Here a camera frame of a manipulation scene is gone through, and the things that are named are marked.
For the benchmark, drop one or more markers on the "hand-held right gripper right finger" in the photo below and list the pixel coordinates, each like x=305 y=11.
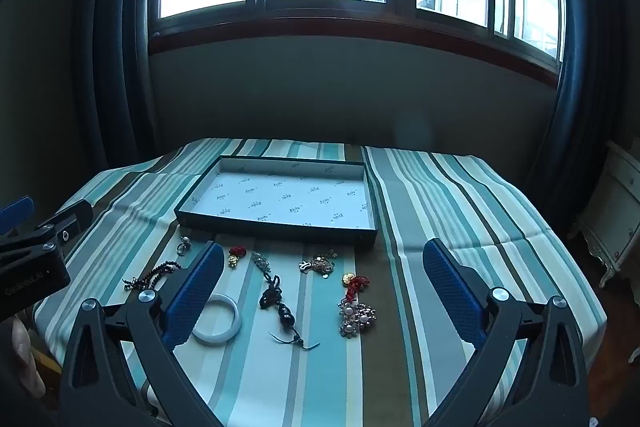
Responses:
x=452 y=293

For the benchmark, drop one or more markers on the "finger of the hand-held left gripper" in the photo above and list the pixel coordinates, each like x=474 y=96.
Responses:
x=16 y=213
x=65 y=221

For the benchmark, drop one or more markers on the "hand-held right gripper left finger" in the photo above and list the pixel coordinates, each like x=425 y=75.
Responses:
x=195 y=293

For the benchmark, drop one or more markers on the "white jade bangle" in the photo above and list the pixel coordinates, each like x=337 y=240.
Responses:
x=236 y=319

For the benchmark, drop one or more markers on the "red knot gold figure charm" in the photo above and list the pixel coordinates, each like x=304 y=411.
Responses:
x=237 y=251

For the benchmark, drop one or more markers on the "silver rhinestone brooch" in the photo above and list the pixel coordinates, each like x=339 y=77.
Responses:
x=261 y=263

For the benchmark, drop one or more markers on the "black knot gourd pendant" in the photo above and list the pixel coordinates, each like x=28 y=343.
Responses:
x=286 y=311

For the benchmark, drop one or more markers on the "red knot gold coin charm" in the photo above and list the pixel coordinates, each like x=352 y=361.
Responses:
x=356 y=283

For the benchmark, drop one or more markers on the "pearl flower brooch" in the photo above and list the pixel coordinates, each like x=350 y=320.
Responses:
x=356 y=317

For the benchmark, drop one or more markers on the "dark green printed-lining tray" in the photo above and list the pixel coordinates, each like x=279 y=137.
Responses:
x=285 y=202

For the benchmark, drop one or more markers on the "person's left hand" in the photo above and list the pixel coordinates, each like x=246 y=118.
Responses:
x=24 y=354

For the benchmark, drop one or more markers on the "teal striped tablecloth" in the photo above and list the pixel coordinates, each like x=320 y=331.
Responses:
x=400 y=207

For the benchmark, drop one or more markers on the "dark blue curtain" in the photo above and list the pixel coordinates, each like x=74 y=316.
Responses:
x=120 y=57
x=575 y=107

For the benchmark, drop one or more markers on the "white carved cabinet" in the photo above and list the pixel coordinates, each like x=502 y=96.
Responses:
x=615 y=207

